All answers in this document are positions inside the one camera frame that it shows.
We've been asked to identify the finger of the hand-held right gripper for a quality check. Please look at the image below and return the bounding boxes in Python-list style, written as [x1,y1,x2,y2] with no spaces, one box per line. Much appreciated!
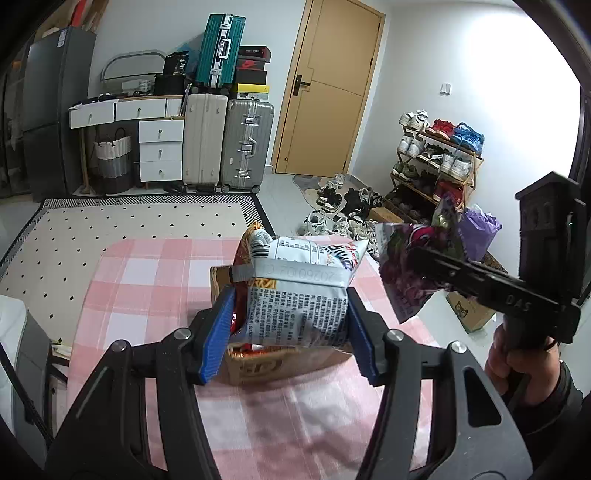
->
[409,247,492,296]

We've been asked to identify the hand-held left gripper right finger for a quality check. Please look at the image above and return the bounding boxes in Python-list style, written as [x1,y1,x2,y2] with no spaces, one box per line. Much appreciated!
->
[346,287,534,480]

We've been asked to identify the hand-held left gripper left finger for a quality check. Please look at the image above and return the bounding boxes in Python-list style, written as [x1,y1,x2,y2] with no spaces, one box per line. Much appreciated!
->
[44,285,237,480]

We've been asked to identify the large purple candy bag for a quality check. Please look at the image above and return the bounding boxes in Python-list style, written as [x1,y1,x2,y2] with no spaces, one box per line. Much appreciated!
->
[375,191,467,324]

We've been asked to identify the brown cardboard box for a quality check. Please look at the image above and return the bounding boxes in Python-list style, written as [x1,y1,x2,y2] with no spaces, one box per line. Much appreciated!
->
[210,264,356,386]

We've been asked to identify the white orange noodle snack bag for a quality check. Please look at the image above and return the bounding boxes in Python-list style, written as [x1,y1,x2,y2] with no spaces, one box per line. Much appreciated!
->
[229,220,370,349]

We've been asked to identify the person's right forearm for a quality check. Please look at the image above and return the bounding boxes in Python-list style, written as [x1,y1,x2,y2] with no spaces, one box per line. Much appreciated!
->
[522,360,585,444]

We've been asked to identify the person's right hand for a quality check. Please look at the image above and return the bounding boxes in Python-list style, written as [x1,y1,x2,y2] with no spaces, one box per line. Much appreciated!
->
[485,323,561,407]

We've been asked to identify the purple gift bag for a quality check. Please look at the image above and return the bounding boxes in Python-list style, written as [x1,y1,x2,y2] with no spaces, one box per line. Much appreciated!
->
[459,205,503,261]

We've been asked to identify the cat print cardboard box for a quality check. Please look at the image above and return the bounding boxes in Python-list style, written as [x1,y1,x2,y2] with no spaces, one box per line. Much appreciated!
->
[445,251,509,334]

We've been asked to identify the small plain cardboard box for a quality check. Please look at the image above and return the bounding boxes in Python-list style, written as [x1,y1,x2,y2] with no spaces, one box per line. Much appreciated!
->
[367,207,404,224]

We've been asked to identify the shoe rack with shoes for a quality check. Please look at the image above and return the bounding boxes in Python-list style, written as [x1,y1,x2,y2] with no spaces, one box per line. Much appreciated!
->
[398,110,485,222]

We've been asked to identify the scattered pile of shoes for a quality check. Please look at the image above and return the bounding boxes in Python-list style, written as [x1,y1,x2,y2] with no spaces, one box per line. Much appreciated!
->
[298,173,386,252]

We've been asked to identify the white dotted rug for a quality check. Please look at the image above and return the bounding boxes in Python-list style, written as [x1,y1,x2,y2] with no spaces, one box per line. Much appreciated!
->
[0,194,278,352]

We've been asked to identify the grey door mat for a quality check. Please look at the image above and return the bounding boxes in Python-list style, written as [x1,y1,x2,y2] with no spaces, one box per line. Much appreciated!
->
[292,173,361,208]

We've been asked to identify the white drawer desk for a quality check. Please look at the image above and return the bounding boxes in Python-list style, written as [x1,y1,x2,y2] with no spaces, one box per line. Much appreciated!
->
[68,95,186,190]

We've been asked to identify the white grey side table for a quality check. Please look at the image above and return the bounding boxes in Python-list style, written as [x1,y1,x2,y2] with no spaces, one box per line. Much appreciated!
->
[0,295,70,444]

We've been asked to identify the silver suitcase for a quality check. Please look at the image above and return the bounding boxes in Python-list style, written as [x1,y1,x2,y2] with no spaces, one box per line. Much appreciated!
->
[219,98,275,195]

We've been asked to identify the beige suitcase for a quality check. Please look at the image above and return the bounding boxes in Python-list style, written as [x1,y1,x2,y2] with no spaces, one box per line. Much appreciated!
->
[182,92,229,195]

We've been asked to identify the grey white laundry basket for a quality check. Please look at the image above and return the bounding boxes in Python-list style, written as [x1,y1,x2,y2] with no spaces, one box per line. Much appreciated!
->
[93,128,133,195]

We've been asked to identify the wooden door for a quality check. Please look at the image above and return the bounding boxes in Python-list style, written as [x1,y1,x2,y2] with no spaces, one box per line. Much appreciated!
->
[270,0,386,176]

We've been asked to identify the yellow black shoe box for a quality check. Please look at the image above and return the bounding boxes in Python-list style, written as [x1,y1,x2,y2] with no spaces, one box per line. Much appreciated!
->
[231,83,271,101]

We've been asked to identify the black bag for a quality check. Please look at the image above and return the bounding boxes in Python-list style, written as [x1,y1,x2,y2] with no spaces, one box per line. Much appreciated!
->
[154,73,188,96]

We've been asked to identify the black box white print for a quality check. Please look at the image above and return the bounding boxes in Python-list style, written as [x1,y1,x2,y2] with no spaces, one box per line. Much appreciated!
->
[163,52,191,77]

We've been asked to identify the teal suitcase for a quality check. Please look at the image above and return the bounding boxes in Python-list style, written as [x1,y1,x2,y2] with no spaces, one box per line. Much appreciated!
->
[195,13,247,90]

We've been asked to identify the black shoe box red label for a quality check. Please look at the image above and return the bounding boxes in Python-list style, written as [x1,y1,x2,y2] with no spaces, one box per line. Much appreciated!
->
[238,45,272,62]

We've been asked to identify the dark grey fridge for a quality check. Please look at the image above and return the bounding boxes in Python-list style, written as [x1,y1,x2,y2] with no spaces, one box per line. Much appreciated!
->
[21,27,97,201]

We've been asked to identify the black glass cabinet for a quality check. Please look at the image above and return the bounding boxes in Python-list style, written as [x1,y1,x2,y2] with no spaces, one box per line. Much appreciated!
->
[0,46,33,195]

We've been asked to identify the brown folded cardboard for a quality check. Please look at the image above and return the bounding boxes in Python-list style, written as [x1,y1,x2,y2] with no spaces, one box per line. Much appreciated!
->
[88,0,112,33]

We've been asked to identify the flat cardboard sheet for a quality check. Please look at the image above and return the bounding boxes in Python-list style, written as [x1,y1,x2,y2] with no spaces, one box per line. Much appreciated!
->
[34,0,77,40]

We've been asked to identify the oval mirror frame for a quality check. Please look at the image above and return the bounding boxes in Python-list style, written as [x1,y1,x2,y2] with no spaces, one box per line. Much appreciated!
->
[100,52,167,95]

